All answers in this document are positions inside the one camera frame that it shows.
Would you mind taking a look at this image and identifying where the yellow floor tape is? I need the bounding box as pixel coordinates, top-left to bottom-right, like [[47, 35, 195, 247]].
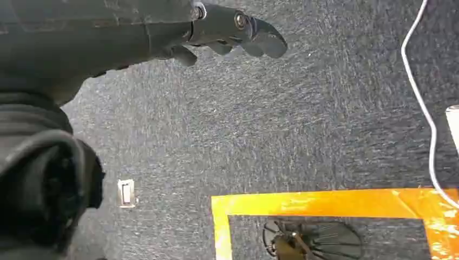
[[211, 188, 459, 260]]

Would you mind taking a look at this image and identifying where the small metal floor socket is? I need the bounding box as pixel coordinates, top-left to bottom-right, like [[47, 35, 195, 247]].
[[117, 179, 137, 209]]

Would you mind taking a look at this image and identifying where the white cable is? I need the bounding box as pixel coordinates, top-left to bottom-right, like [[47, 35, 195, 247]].
[[401, 0, 459, 210]]

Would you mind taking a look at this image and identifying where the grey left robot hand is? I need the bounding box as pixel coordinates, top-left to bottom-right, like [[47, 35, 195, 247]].
[[0, 0, 288, 260]]

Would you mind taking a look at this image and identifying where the white box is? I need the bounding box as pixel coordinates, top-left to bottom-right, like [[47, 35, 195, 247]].
[[445, 105, 459, 153]]

